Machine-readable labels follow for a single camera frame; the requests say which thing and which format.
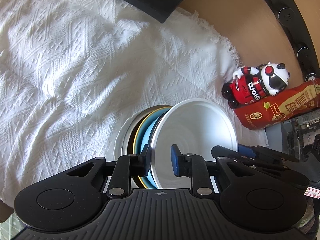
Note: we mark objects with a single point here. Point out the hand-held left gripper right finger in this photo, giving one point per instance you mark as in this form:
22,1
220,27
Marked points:
175,162

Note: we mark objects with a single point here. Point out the green grid mat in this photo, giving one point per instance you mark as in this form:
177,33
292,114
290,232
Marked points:
10,230

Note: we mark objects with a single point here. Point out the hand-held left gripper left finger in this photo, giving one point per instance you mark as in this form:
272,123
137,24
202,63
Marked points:
144,165

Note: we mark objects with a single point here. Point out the white textured cloth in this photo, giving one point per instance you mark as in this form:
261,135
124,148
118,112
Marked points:
62,67

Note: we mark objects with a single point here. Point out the red snack bag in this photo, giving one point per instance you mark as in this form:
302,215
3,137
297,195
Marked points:
265,115

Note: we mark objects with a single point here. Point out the black wall socket strip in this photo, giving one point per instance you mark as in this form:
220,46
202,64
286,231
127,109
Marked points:
287,12

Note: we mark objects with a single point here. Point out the white floral bowl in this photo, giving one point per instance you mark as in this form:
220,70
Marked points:
117,145

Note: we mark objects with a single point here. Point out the white plate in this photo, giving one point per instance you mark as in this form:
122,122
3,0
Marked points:
197,127

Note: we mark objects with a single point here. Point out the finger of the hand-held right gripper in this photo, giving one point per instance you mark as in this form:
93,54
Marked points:
247,150
225,152

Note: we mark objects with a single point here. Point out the white computer case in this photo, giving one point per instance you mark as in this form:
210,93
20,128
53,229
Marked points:
295,132

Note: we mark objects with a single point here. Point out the blue bowl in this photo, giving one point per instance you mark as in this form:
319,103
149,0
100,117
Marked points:
147,135

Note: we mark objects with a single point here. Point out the panda figurine in red jacket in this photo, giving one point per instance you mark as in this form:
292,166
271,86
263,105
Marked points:
250,87

